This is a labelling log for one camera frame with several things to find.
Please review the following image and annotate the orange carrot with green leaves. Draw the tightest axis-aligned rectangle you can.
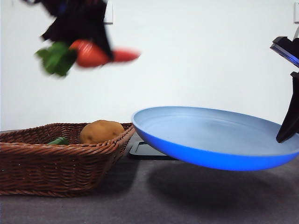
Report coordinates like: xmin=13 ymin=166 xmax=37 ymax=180
xmin=35 ymin=39 xmax=142 ymax=77

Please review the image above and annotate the blue round plate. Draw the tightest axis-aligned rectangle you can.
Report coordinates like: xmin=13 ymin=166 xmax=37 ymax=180
xmin=131 ymin=106 xmax=299 ymax=172

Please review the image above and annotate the yellow-brown potato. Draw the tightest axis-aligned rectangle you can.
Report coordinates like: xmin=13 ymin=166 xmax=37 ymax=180
xmin=79 ymin=119 xmax=126 ymax=145

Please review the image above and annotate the green chili pepper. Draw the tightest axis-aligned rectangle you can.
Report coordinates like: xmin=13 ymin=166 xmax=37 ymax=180
xmin=46 ymin=137 xmax=70 ymax=146

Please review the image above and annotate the black rectangular tray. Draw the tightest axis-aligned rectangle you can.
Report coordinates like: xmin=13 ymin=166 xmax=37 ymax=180
xmin=128 ymin=141 xmax=179 ymax=161

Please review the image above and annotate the brown woven wicker basket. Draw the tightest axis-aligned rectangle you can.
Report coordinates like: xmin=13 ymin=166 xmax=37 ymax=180
xmin=0 ymin=122 xmax=136 ymax=198

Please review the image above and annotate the white wall socket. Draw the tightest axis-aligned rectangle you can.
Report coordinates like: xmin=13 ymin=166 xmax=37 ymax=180
xmin=104 ymin=3 xmax=114 ymax=25
xmin=293 ymin=0 xmax=299 ymax=24

